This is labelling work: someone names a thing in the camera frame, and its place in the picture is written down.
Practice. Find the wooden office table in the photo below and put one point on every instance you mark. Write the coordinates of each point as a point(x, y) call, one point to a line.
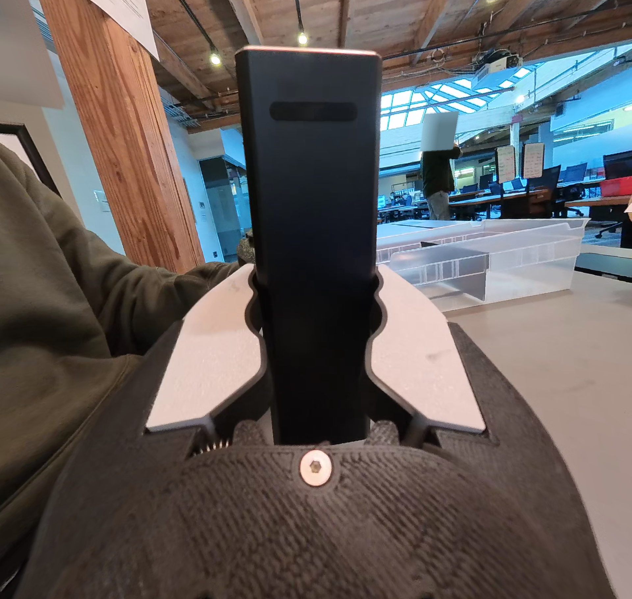
point(493, 198)

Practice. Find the black computer monitor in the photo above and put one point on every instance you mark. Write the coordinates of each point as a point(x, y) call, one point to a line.
point(618, 164)

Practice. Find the standing whiteboard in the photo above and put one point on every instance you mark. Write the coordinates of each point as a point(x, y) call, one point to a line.
point(505, 164)
point(533, 161)

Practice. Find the red plastic bin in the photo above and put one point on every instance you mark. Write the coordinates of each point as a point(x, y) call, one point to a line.
point(616, 186)

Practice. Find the black picture frame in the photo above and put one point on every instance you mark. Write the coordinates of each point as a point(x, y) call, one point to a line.
point(34, 157)

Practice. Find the person's green sweatshirt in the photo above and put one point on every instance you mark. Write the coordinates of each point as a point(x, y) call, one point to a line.
point(44, 312)

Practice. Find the white paper notice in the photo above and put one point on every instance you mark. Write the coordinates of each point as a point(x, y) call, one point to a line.
point(123, 1)

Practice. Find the black flat panel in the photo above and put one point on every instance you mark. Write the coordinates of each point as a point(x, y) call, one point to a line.
point(605, 263)

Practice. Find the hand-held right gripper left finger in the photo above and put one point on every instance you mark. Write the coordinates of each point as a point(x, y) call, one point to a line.
point(207, 357)

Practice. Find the clear plastic bin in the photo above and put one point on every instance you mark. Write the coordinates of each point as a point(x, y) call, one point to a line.
point(424, 236)
point(518, 268)

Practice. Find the white wall plate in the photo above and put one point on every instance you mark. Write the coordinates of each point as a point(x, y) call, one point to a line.
point(102, 200)

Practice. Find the ceiling projector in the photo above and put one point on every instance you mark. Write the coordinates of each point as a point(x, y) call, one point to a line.
point(498, 60)

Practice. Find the white board panel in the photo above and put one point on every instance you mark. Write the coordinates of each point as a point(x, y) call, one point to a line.
point(24, 46)

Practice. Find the black office chair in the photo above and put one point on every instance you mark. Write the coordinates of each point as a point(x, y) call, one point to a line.
point(545, 189)
point(575, 179)

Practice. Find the wooden pillar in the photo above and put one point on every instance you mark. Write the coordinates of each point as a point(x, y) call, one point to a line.
point(123, 154)

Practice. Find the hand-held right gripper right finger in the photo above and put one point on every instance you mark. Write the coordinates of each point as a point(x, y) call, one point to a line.
point(424, 362)

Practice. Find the grey desk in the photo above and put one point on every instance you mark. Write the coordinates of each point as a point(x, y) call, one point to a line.
point(568, 362)

